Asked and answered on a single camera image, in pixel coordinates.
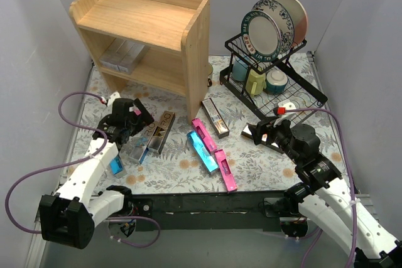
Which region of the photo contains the silver black RO toothpaste box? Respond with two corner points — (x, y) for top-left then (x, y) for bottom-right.
(241, 124), (283, 154)

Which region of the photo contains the brown silver RO toothpaste box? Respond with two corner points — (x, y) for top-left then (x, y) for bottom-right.
(148, 111), (175, 154)

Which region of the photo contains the dark striped toothpaste box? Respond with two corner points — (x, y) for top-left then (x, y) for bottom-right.
(201, 98), (230, 139)

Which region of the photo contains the white toothpaste box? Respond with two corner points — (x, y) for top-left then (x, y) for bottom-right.
(118, 43), (148, 74)

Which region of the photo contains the silver Protefix toothpaste box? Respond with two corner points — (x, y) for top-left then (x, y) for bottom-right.
(109, 40), (134, 71)

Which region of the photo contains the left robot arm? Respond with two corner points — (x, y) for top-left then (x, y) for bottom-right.
(38, 95), (154, 249)

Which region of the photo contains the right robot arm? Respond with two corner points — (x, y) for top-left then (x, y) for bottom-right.
(248, 117), (401, 267)

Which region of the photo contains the wooden two-tier shelf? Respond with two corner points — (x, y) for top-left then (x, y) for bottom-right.
(69, 0), (210, 119)

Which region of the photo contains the yellow mug behind shelf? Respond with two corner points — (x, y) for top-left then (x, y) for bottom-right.
(207, 63), (214, 87)

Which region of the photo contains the floral table mat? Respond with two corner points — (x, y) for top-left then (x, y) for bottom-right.
(71, 53), (348, 195)

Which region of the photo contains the silver blue RO toothpaste box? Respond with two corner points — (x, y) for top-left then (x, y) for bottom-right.
(129, 122), (158, 164)

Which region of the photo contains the cyan toothpaste box left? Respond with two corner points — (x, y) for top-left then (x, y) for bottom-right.
(109, 155), (126, 178)

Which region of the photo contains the cyan toothpaste box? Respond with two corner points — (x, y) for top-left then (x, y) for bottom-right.
(109, 155), (126, 178)
(187, 131), (219, 174)

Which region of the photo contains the yellow green mug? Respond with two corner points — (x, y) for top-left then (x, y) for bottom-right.
(246, 70), (266, 97)

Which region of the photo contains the teal and white bowl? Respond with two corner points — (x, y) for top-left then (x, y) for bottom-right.
(266, 70), (288, 94)

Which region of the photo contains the cyan toothpaste box centre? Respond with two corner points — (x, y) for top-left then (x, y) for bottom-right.
(187, 131), (219, 174)

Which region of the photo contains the pink toothpaste box centre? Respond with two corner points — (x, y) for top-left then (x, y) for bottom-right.
(192, 118), (217, 153)

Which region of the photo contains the pink toothpaste box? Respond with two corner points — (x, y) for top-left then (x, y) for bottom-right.
(192, 118), (217, 153)
(215, 149), (237, 193)

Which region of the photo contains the pink toothpaste box front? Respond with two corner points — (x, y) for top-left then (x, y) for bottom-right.
(215, 149), (237, 193)

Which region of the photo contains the light blue mug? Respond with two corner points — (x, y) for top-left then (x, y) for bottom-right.
(232, 57), (248, 82)

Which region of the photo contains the green rimmed white plate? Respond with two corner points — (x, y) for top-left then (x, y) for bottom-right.
(241, 10), (281, 62)

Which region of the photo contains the beige and pink plate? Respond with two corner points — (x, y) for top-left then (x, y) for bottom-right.
(275, 0), (308, 47)

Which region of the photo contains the blue floral patterned plate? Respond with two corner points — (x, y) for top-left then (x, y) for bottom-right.
(252, 0), (295, 54)

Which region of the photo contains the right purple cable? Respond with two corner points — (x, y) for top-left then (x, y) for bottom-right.
(284, 107), (359, 268)

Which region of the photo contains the purple cable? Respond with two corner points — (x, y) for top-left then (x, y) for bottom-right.
(284, 107), (359, 268)
(4, 91), (161, 247)

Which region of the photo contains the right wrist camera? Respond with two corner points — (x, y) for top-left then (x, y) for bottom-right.
(274, 99), (299, 124)

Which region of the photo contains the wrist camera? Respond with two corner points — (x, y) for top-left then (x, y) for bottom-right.
(100, 91), (121, 107)
(274, 99), (299, 124)

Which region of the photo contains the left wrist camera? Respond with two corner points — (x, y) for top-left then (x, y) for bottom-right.
(100, 91), (121, 107)

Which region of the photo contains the black wire dish rack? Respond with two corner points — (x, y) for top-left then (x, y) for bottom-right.
(219, 34), (328, 119)

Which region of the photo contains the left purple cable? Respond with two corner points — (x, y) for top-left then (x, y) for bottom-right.
(4, 91), (161, 247)

